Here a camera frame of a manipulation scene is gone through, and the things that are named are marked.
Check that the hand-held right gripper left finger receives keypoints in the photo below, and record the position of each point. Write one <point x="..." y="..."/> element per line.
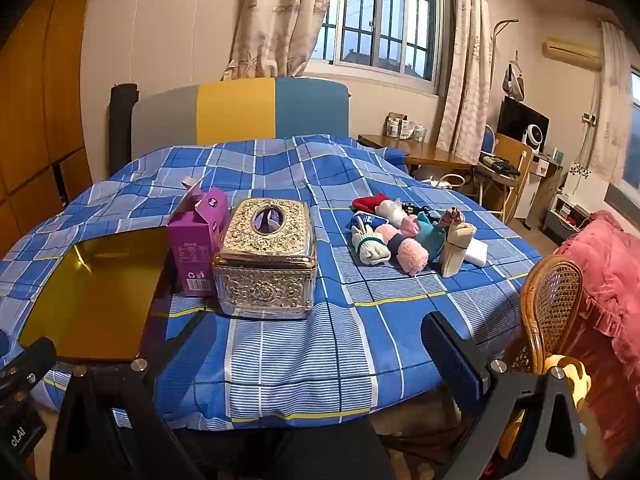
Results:
<point x="192" y="332"/>

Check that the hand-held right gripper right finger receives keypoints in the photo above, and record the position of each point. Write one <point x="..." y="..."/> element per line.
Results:
<point x="445" y="335"/>

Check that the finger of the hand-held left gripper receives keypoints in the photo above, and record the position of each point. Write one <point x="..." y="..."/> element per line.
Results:
<point x="35" y="355"/>

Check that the beige socks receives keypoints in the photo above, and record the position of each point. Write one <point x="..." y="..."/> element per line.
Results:
<point x="452" y="255"/>

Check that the pink socks with navy band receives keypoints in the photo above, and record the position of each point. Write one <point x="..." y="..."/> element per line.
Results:
<point x="412" y="257"/>

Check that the gold metal tray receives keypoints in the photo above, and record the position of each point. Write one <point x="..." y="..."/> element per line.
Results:
<point x="90" y="290"/>

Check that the white sponge block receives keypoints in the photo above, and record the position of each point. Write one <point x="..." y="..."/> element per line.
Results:
<point x="480" y="252"/>

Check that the teal fluffy sock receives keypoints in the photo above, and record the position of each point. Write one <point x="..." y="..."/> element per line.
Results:
<point x="430" y="237"/>

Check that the white socks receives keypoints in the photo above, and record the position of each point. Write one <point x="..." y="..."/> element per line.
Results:
<point x="370" y="250"/>

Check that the small pink fluffy sock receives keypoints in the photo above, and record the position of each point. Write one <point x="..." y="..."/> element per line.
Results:
<point x="409" y="226"/>

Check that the brown satin scrunchie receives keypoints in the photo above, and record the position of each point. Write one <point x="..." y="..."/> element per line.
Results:
<point x="450" y="217"/>

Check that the clear plastic bag bundle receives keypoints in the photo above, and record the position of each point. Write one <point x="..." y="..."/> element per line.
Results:
<point x="395" y="212"/>

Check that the blue tissue pack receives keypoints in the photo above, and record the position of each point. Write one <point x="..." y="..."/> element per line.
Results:
<point x="367" y="221"/>

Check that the red fluffy sock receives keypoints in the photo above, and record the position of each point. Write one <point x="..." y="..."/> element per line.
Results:
<point x="367" y="204"/>

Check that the purple carton box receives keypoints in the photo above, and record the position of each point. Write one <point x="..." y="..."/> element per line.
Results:
<point x="192" y="255"/>

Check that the wicker chair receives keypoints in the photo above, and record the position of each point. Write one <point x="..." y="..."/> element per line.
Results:
<point x="550" y="300"/>

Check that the blue plaid bedsheet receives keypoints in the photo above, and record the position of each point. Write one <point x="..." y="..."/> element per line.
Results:
<point x="300" y="360"/>

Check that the yellow plush toy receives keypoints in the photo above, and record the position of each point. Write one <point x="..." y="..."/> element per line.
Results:
<point x="575" y="375"/>

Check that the grey low shelf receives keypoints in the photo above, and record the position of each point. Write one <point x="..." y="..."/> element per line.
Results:
<point x="565" y="220"/>

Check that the pink ruffled quilt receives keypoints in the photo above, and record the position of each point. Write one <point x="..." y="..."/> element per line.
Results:
<point x="610" y="300"/>

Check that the wooden desk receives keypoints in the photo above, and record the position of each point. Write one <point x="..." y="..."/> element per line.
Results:
<point x="430" y="152"/>

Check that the wooden chair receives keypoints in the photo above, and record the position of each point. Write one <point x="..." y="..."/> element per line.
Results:
<point x="510" y="150"/>

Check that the blue padded chair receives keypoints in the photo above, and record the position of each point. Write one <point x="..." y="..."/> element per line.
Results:
<point x="488" y="137"/>

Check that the boxes on desk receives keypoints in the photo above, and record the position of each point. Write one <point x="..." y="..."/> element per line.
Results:
<point x="405" y="130"/>

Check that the white round fan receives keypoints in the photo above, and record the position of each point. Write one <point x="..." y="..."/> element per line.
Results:
<point x="537" y="137"/>

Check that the black rolled mat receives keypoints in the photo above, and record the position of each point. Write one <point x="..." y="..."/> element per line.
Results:
<point x="122" y="125"/>

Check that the black monitor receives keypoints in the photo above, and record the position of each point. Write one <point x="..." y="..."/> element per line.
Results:
<point x="512" y="120"/>

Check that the grey yellow blue headboard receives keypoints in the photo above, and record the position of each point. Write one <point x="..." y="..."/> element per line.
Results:
<point x="235" y="110"/>

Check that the wooden wardrobe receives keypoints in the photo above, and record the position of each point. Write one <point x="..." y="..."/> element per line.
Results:
<point x="40" y="110"/>

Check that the beige patterned curtain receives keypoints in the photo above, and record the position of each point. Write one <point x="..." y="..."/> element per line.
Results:
<point x="612" y="110"/>
<point x="275" y="20"/>
<point x="467" y="85"/>

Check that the barred window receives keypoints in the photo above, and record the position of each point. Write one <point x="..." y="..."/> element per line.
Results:
<point x="380" y="20"/>

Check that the wall air conditioner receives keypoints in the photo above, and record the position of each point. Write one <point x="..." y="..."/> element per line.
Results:
<point x="570" y="52"/>

